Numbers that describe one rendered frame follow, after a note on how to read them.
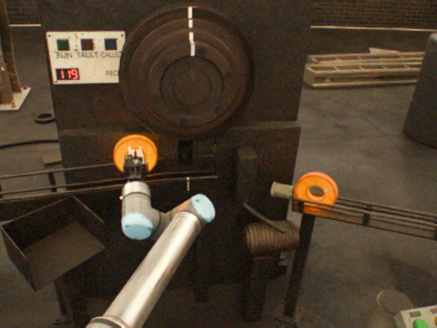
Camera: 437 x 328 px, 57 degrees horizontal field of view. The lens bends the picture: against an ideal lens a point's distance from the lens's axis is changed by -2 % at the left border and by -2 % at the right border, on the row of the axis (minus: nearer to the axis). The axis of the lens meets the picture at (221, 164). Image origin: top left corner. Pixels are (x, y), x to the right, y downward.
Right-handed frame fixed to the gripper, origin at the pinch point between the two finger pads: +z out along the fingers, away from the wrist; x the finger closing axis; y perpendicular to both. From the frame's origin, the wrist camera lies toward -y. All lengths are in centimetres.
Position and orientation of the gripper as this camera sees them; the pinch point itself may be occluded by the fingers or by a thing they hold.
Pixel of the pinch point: (135, 151)
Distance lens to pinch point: 153.4
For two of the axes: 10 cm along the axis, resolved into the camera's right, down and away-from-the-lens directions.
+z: -1.6, -7.3, 6.7
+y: 1.0, -6.9, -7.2
